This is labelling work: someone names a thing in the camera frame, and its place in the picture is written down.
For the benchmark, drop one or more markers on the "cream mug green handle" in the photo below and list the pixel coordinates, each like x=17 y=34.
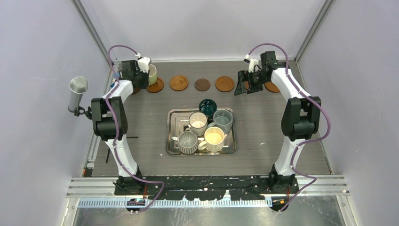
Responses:
x=152 y=74

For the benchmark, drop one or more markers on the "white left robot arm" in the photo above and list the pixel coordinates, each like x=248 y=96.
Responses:
x=120 y=91

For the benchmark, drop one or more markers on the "dark green mug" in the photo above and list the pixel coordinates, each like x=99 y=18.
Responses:
x=208 y=107

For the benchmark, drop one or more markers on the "grey ribbed mug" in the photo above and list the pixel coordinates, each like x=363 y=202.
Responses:
x=186 y=142

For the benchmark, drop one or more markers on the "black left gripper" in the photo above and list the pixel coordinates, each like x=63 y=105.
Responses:
x=145 y=84

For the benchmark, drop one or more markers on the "silver metal tray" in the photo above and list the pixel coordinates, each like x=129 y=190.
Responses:
x=178 y=119

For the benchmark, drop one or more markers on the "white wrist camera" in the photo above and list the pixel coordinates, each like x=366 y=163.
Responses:
x=252 y=63
x=144 y=64

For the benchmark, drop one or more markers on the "white mug brown base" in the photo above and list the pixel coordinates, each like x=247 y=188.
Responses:
x=197 y=123

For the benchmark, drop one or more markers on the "dark walnut wooden coaster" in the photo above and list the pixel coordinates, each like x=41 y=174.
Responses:
x=202 y=84

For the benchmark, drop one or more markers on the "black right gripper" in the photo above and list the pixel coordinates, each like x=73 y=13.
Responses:
x=243 y=76

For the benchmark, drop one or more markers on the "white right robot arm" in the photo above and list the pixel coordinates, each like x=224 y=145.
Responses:
x=300 y=119

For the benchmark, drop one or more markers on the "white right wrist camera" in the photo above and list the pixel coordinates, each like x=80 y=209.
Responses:
x=252 y=63

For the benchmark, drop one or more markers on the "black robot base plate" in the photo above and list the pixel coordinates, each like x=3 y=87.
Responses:
x=204 y=188

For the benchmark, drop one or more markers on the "large cream mug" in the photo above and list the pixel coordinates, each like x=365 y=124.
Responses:
x=213 y=140

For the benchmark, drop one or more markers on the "aluminium front rail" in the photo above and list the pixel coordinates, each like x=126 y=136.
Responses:
x=99 y=193

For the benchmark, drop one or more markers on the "silver microphone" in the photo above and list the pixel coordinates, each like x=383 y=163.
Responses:
x=78 y=86

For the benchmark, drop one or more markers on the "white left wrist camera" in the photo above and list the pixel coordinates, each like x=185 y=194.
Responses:
x=144 y=64

